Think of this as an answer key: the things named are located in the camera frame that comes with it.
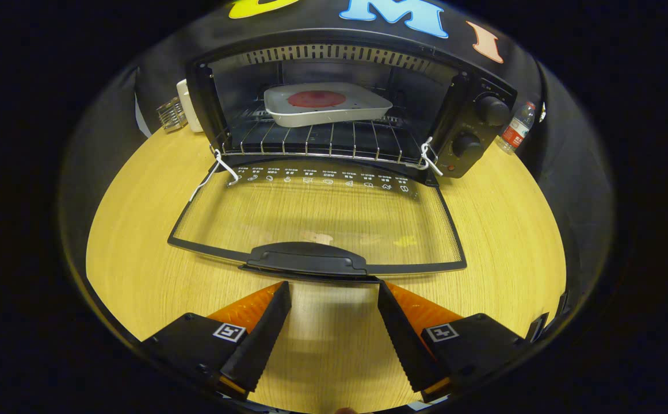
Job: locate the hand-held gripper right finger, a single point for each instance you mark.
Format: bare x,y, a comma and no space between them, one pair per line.
405,345

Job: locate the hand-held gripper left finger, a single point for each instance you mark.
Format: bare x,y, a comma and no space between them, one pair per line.
262,345

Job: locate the black toaster oven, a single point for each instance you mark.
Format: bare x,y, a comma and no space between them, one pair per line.
310,260

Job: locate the white square plate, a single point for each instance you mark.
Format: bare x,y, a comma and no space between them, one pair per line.
322,116

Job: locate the pink ham slice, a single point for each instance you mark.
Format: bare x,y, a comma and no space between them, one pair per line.
316,99

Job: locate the white bread toaster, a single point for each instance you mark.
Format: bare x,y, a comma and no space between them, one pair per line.
187,106

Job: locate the clear plastic water bottle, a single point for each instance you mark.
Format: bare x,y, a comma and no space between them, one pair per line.
515,131

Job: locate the black backdrop cloth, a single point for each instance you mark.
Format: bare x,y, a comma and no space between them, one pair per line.
569,144

